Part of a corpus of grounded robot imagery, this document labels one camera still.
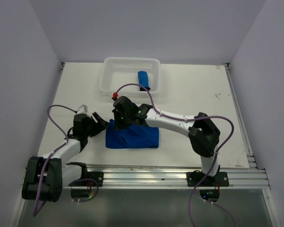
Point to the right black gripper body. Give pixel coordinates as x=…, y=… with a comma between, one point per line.
x=122, y=120

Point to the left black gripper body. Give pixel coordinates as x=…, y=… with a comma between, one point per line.
x=87, y=130

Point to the blue towel with black trim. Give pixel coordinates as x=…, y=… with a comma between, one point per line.
x=143, y=80

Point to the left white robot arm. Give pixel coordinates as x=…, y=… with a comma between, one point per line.
x=50, y=173

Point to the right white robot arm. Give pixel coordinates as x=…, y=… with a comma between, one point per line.
x=201, y=131

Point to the white plastic mesh basket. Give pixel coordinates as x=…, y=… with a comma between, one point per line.
x=118, y=71

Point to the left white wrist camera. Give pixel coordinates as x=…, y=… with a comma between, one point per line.
x=83, y=109

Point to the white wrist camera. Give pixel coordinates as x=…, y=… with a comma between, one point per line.
x=115, y=96
x=83, y=109

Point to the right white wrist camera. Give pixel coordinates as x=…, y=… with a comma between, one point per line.
x=115, y=96

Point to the left black base bracket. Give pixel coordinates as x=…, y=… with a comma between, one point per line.
x=97, y=176

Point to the black base bracket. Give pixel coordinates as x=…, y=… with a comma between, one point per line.
x=193, y=178
x=97, y=176

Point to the right black base bracket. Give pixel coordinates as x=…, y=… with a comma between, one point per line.
x=193, y=178

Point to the aluminium mounting rail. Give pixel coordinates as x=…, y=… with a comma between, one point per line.
x=149, y=177

